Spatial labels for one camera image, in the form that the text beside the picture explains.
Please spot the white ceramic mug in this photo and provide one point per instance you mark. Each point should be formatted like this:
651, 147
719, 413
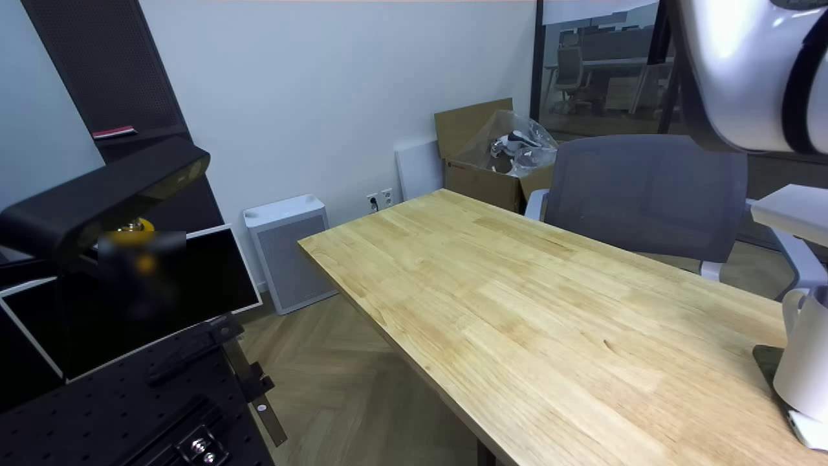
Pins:
805, 321

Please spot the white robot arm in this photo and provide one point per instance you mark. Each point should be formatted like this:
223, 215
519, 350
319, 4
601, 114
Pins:
754, 74

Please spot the white flat board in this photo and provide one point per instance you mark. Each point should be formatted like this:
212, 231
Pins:
420, 169

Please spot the brown cardboard box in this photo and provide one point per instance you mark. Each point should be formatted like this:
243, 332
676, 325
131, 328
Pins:
469, 166

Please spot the white air purifier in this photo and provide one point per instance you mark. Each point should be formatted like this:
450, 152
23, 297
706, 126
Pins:
276, 230

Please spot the clear plastic wrap bundle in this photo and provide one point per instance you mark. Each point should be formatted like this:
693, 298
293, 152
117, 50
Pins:
521, 152

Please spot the grey office chair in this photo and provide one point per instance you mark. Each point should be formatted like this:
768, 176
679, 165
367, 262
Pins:
648, 193

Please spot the dark glossy tablet on table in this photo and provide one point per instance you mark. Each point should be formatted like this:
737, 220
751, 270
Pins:
799, 382

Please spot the wall power outlet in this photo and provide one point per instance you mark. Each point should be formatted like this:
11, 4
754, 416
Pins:
382, 198

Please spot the black metal clamp bracket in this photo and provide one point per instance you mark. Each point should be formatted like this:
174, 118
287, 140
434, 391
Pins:
250, 376

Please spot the yellow black camera mount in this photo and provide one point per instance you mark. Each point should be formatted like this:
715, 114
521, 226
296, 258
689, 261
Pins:
138, 268

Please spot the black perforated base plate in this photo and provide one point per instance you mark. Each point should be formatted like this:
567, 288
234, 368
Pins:
170, 404

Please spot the black stereo camera bar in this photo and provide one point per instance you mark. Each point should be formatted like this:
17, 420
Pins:
78, 214

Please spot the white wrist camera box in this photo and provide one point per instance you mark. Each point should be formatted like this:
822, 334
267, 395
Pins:
795, 209

